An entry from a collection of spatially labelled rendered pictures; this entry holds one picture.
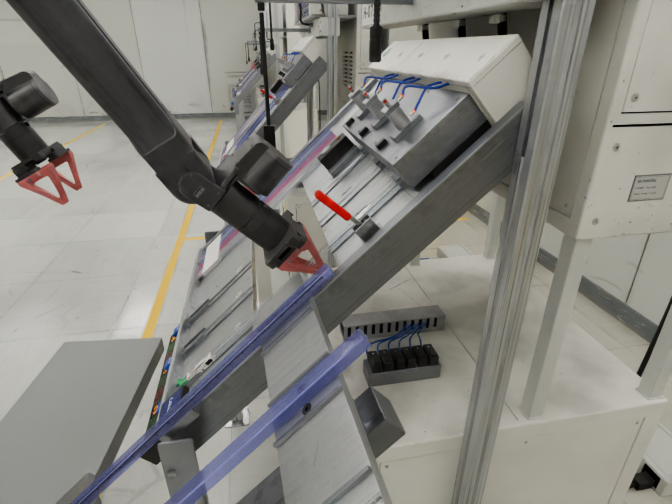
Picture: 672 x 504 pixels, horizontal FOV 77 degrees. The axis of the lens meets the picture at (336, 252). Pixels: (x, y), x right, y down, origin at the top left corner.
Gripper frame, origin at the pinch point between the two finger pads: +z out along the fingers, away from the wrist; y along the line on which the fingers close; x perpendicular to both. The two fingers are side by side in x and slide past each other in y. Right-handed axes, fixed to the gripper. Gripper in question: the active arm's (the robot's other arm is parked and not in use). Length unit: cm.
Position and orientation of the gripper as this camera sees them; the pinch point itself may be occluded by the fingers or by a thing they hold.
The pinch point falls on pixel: (319, 267)
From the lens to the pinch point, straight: 69.2
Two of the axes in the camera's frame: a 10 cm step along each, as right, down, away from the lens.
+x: -6.8, 7.1, 1.9
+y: -2.1, -4.4, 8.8
